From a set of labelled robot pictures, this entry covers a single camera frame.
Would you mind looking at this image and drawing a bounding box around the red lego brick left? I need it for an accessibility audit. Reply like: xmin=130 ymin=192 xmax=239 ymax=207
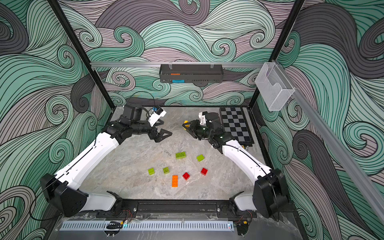
xmin=182 ymin=172 xmax=190 ymax=181

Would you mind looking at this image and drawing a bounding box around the aluminium rail right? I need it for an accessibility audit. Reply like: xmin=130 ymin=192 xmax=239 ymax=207
xmin=272 ymin=60 xmax=384 ymax=223

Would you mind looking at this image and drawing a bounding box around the aluminium rail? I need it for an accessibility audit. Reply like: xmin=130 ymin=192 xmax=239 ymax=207
xmin=90 ymin=61 xmax=264 ymax=69
xmin=272 ymin=60 xmax=384 ymax=223

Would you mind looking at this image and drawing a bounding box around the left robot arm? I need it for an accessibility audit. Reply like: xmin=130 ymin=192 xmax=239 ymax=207
xmin=40 ymin=104 xmax=172 ymax=218

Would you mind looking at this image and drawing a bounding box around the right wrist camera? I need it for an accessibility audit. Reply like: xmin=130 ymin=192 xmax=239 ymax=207
xmin=199 ymin=111 xmax=210 ymax=126

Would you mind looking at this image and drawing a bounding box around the green square lego brick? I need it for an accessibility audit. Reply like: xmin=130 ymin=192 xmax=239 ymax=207
xmin=197 ymin=155 xmax=205 ymax=162

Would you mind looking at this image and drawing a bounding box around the long green lego brick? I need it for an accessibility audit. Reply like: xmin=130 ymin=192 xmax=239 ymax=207
xmin=175 ymin=152 xmax=187 ymax=159

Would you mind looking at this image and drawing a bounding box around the black wall tray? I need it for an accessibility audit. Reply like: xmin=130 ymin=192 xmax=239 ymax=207
xmin=159 ymin=65 xmax=224 ymax=87

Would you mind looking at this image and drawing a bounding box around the black checkerboard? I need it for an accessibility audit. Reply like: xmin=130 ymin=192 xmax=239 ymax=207
xmin=220 ymin=107 xmax=255 ymax=148

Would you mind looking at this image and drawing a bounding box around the orange long lego brick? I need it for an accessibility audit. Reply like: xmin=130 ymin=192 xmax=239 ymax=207
xmin=172 ymin=175 xmax=179 ymax=188

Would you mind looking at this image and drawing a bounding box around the green hollow lego brick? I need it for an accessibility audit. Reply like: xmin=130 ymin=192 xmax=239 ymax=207
xmin=163 ymin=167 xmax=170 ymax=175

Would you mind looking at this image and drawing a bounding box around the white slotted cable duct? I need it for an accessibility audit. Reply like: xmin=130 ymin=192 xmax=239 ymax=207
xmin=60 ymin=220 xmax=235 ymax=232

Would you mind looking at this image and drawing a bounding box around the red lego brick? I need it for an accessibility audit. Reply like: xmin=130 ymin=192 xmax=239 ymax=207
xmin=182 ymin=172 xmax=190 ymax=181
xmin=201 ymin=168 xmax=208 ymax=176

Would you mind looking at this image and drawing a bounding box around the black frame post left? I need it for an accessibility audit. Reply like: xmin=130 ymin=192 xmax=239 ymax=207
xmin=47 ymin=0 xmax=116 ymax=111

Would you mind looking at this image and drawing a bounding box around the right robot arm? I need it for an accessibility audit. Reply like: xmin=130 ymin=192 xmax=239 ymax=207
xmin=183 ymin=112 xmax=289 ymax=218

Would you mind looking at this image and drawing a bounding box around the red lego brick right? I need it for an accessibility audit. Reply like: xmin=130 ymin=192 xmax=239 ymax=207
xmin=201 ymin=168 xmax=208 ymax=176

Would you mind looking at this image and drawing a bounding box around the clear plastic bin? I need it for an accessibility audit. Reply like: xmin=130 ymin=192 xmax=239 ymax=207
xmin=255 ymin=62 xmax=295 ymax=112

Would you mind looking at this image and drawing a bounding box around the black frame post right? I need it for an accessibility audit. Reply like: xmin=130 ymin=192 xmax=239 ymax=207
xmin=248 ymin=1 xmax=304 ymax=111

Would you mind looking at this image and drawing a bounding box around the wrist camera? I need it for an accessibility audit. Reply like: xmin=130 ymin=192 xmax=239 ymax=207
xmin=148 ymin=106 xmax=167 ymax=127
xmin=199 ymin=111 xmax=210 ymax=126

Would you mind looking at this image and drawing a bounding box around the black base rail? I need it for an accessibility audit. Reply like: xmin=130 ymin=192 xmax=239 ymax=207
xmin=71 ymin=198 xmax=298 ymax=220

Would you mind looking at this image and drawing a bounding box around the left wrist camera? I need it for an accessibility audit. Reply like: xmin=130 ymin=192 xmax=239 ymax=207
xmin=148 ymin=106 xmax=167 ymax=127

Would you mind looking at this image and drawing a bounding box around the black frame post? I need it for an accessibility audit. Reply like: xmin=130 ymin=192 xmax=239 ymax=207
xmin=47 ymin=0 xmax=116 ymax=111
xmin=248 ymin=1 xmax=304 ymax=111

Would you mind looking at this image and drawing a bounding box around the aluminium rail back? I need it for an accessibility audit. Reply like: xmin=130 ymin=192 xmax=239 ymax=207
xmin=90 ymin=61 xmax=264 ymax=69

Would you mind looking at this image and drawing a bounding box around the small green studded lego brick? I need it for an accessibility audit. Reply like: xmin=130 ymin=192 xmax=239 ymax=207
xmin=148 ymin=168 xmax=155 ymax=176

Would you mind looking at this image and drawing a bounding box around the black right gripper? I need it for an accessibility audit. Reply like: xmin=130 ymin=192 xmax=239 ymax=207
xmin=186 ymin=119 xmax=215 ymax=140

